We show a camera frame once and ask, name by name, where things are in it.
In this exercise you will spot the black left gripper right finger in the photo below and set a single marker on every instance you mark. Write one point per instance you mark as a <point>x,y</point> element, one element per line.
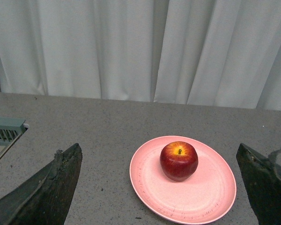
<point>262,179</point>

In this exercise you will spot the red apple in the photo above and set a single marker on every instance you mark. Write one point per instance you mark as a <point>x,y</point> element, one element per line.
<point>179,160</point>

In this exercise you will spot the grey green slotted rack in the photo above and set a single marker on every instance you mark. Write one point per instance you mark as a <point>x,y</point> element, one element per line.
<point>11,129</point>

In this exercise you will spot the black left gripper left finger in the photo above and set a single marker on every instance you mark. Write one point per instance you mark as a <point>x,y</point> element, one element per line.
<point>45,198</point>

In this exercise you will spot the white curtain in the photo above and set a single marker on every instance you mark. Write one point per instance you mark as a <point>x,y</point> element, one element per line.
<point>197,52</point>

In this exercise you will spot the pink plate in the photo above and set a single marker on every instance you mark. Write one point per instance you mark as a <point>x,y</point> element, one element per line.
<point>204,197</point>

